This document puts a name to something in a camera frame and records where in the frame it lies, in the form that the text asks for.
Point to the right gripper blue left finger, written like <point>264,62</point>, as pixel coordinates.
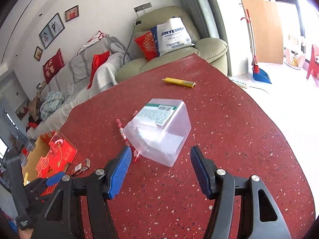
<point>117,172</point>

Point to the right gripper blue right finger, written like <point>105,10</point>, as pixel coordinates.
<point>204,171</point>

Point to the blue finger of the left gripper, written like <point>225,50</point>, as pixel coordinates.
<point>50,181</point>

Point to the left hand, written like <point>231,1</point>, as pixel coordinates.
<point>25,234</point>

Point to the red cardboard fruit box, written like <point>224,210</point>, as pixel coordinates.
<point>52,154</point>

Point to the red pen left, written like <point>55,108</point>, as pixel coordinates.
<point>134,151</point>

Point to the dark mahjong tile box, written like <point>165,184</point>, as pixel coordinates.
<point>81,167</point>

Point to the clear plastic container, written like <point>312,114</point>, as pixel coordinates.
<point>159,130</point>

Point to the light blue crumpled blanket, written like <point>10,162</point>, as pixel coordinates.
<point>52,102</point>

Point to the yellow pencil cutter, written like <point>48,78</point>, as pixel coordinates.
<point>180,82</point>

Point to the grey covered sofa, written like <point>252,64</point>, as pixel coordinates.
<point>74,83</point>

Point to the blue dustpan with broom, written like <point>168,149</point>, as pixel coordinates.
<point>257,73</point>

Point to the dark red character pillow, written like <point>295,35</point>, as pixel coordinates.
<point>52,66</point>

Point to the beige recliner armchair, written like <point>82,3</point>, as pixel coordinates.
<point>212,50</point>

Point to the red pillow on sofa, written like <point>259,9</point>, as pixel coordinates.
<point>98,60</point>

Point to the white blue tote bag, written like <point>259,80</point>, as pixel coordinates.
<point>171,36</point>

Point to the red patterned cushion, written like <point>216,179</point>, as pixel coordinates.
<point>147,45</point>

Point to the red plastic chair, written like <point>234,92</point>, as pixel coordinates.
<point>313,64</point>

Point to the wooden board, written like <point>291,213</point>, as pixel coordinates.
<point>267,30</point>

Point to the wall picture frames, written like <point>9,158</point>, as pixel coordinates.
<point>55,26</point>

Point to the wall power strip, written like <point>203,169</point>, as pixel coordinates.
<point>142,7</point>

